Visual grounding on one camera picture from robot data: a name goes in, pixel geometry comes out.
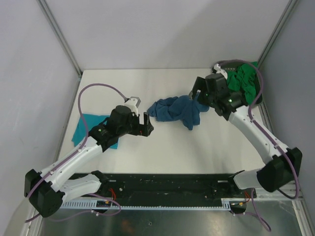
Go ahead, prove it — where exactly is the dark blue t shirt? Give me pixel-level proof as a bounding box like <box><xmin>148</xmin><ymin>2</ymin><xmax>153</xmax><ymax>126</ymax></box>
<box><xmin>147</xmin><ymin>95</ymin><xmax>210</xmax><ymax>131</ymax></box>

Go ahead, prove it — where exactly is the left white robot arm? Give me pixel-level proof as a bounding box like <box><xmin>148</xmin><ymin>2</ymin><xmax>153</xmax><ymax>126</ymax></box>
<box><xmin>24</xmin><ymin>105</ymin><xmax>154</xmax><ymax>218</ymax></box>

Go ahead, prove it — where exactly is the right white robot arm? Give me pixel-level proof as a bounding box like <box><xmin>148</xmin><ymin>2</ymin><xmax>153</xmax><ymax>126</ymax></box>
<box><xmin>190</xmin><ymin>73</ymin><xmax>302</xmax><ymax>197</ymax></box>

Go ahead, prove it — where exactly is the teal folded t shirt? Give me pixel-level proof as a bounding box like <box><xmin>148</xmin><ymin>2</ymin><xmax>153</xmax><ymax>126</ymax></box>
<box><xmin>72</xmin><ymin>114</ymin><xmax>109</xmax><ymax>146</ymax></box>

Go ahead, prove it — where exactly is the green crumpled t shirt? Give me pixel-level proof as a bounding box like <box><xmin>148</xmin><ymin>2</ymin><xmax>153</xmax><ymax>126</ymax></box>
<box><xmin>227</xmin><ymin>63</ymin><xmax>260</xmax><ymax>105</ymax></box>

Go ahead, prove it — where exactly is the grey plastic bin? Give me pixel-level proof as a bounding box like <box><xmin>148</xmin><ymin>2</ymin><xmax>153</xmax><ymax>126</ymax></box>
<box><xmin>217</xmin><ymin>59</ymin><xmax>262</xmax><ymax>105</ymax></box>

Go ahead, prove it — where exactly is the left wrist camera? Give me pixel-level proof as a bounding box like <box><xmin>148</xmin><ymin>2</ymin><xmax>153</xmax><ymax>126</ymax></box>
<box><xmin>124</xmin><ymin>96</ymin><xmax>141</xmax><ymax>116</ymax></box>

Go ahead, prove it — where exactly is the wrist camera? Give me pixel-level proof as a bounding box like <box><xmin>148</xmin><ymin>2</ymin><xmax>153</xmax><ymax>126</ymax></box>
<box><xmin>124</xmin><ymin>96</ymin><xmax>141</xmax><ymax>116</ymax></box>
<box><xmin>212</xmin><ymin>63</ymin><xmax>228</xmax><ymax>80</ymax></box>

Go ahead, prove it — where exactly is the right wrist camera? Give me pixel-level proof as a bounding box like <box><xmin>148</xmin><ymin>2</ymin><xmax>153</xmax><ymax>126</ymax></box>
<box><xmin>212</xmin><ymin>63</ymin><xmax>228</xmax><ymax>80</ymax></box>

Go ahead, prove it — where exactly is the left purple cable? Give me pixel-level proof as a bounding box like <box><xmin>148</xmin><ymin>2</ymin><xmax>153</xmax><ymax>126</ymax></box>
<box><xmin>24</xmin><ymin>83</ymin><xmax>126</xmax><ymax>223</ymax></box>

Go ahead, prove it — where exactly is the white slotted cable duct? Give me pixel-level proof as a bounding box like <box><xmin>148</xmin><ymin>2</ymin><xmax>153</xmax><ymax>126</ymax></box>
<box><xmin>60</xmin><ymin>198</ymin><xmax>247</xmax><ymax>211</ymax></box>

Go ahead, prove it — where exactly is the right aluminium frame post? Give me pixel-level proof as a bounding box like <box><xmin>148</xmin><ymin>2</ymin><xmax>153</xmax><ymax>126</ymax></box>
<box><xmin>257</xmin><ymin>0</ymin><xmax>300</xmax><ymax>67</ymax></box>

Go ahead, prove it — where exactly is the aluminium frame post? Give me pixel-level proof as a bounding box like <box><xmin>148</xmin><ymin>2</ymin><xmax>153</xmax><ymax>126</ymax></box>
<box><xmin>36</xmin><ymin>0</ymin><xmax>83</xmax><ymax>77</ymax></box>
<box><xmin>257</xmin><ymin>0</ymin><xmax>300</xmax><ymax>67</ymax></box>

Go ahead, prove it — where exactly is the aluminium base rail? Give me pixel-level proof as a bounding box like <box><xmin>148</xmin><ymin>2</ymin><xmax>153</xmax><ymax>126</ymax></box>
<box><xmin>255</xmin><ymin>103</ymin><xmax>302</xmax><ymax>201</ymax></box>

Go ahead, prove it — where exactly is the left aluminium frame post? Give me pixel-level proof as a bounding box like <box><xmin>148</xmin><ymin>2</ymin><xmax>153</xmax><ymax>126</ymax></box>
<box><xmin>36</xmin><ymin>0</ymin><xmax>83</xmax><ymax>77</ymax></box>

